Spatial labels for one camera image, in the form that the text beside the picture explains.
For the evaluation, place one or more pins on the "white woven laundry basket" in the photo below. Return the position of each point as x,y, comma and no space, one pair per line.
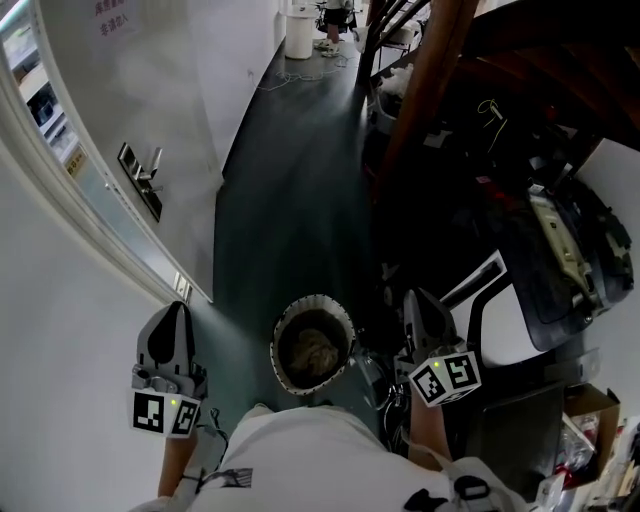
280,380

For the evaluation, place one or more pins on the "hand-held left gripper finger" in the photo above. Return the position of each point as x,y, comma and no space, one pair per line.
190,355
142,350

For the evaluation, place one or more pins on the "white appliance with black panel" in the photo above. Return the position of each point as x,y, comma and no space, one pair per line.
505,325

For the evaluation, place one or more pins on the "person's right forearm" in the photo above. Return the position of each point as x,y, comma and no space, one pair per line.
427,430

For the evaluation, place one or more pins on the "dark grey appliance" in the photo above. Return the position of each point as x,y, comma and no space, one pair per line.
550,310

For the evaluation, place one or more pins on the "white door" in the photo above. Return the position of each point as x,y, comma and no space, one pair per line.
165,100

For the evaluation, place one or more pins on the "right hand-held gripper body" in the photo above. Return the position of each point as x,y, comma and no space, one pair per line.
450,377

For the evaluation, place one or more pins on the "beige garment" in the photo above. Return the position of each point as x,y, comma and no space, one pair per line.
315,355

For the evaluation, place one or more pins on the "person's white shirt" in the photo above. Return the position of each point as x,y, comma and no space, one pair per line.
310,460

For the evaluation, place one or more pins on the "white cylindrical bin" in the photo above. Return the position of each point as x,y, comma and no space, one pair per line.
299,32

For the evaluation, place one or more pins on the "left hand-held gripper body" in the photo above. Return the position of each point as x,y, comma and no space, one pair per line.
150,412

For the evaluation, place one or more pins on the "brown wooden staircase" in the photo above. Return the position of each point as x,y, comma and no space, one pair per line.
430,75

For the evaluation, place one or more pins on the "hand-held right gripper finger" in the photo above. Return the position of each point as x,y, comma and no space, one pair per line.
457,340
409,340

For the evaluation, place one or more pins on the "person's left forearm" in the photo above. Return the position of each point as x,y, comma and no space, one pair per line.
177,465

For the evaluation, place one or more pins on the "black washing machine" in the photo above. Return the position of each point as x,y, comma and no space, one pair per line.
520,435

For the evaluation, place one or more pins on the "open cardboard box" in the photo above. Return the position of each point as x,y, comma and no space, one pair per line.
595,405

